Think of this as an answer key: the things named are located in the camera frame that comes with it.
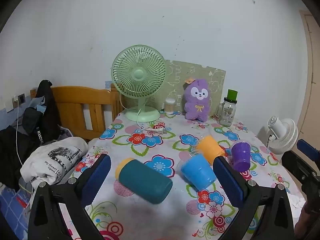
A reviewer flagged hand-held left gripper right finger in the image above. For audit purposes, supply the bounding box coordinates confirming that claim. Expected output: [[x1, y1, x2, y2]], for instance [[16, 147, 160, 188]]
[[212, 156, 295, 240]]

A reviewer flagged blue denim cloth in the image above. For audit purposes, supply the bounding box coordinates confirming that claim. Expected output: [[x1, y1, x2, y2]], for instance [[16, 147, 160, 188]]
[[26, 96, 47, 113]]

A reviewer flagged cotton swab container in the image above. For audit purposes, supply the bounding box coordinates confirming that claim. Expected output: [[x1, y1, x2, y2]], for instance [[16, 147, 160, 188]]
[[164, 98, 177, 115]]

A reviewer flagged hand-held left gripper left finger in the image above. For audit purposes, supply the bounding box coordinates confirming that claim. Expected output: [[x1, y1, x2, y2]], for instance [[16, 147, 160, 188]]
[[27, 154, 112, 240]]

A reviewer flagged purple plush toy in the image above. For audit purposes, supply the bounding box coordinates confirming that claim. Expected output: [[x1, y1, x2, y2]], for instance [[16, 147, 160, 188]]
[[184, 77, 212, 121]]

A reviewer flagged white charging cable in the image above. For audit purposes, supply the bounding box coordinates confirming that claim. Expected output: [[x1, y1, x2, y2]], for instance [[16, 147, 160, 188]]
[[15, 97, 25, 167]]

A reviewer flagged wooden headboard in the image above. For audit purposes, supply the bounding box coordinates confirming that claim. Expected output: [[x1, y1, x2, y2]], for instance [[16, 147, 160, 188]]
[[30, 85, 124, 142]]

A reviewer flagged glass jar with green lid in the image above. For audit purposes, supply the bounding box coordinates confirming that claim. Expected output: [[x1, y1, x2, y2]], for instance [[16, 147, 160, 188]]
[[215, 89, 238, 127]]

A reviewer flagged blue checked bedding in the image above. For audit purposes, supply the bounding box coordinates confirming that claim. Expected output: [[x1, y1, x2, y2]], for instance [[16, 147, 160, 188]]
[[0, 182, 33, 240]]

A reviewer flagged white fan power cable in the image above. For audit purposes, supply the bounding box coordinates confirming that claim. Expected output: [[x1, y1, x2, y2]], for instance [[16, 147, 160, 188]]
[[136, 106, 167, 135]]

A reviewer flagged green desk fan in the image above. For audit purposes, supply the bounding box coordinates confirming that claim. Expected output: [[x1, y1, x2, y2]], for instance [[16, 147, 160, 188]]
[[111, 45, 166, 122]]

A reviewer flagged blue plastic cup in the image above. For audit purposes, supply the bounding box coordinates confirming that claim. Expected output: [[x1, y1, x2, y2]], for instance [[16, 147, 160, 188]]
[[177, 152, 217, 191]]

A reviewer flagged black jacket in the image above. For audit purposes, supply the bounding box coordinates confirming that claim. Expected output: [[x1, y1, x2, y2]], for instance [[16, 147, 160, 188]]
[[0, 80, 73, 188]]

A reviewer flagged white printed shirt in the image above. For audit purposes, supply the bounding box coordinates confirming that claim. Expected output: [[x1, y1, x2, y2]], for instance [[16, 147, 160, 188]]
[[20, 137, 89, 188]]

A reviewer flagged purple plastic cup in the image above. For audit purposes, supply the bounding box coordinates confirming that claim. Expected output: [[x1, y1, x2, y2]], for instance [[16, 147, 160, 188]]
[[231, 142, 251, 172]]

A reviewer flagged beige door frame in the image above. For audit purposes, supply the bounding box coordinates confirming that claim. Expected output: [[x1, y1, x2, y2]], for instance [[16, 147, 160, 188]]
[[299, 10, 320, 155]]

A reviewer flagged white desk fan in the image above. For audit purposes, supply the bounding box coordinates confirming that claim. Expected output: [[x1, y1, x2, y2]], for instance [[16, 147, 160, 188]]
[[257, 116, 299, 155]]

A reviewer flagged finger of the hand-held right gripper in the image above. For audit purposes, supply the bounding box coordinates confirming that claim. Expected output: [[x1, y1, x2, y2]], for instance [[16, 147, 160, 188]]
[[297, 139, 320, 161]]

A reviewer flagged floral tablecloth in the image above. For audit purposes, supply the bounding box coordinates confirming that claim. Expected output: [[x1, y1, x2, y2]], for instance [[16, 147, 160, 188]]
[[57, 111, 308, 240]]

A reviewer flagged patterned beige board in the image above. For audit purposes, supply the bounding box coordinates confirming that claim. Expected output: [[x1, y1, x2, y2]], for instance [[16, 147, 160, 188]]
[[160, 60, 226, 117]]

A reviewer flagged orange plastic cup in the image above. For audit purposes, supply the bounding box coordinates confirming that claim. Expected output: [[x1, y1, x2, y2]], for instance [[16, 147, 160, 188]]
[[195, 135, 225, 165]]

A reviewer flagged teal cup with yellow lid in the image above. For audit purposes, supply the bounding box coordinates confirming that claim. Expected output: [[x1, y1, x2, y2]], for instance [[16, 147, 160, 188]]
[[115, 157, 173, 205]]

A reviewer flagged person's right hand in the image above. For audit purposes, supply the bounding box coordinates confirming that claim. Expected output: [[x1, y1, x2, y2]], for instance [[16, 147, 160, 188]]
[[294, 201, 320, 240]]

